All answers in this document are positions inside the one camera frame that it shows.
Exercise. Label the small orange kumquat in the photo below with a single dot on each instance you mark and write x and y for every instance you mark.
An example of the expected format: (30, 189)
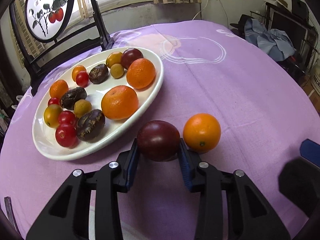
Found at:
(76, 70)
(58, 89)

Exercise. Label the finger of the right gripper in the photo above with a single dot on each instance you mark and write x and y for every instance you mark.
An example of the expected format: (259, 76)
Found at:
(310, 151)

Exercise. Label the small green kumquat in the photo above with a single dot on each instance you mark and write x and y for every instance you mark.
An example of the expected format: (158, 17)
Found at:
(82, 107)
(117, 71)

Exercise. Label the beige checked curtain left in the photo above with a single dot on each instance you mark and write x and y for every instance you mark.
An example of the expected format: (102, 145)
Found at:
(32, 46)

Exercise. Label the yellow-green kumquat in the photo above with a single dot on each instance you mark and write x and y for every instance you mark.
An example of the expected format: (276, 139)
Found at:
(113, 58)

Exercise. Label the small yellow kumquat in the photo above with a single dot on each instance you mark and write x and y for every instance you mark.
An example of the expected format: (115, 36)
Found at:
(51, 115)

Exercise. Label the red cherry tomato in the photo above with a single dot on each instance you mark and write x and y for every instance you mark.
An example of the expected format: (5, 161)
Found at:
(54, 101)
(67, 118)
(82, 79)
(65, 135)

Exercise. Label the round painted screen ornament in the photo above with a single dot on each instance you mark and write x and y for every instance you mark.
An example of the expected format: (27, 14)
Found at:
(46, 20)

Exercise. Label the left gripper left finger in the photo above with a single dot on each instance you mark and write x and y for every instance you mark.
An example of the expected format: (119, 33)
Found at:
(66, 215)

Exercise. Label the blue clothes pile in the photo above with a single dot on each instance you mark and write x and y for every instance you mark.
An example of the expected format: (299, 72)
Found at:
(275, 43)

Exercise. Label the white oval plate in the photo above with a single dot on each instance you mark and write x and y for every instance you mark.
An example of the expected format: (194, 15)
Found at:
(44, 136)

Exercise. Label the dark purple plum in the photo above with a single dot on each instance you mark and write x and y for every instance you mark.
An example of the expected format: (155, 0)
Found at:
(129, 56)
(158, 141)

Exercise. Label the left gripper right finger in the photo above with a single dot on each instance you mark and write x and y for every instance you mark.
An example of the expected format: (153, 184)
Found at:
(249, 214)

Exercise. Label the orange mandarin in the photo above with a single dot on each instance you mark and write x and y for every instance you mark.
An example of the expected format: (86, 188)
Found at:
(140, 73)
(119, 103)
(202, 132)

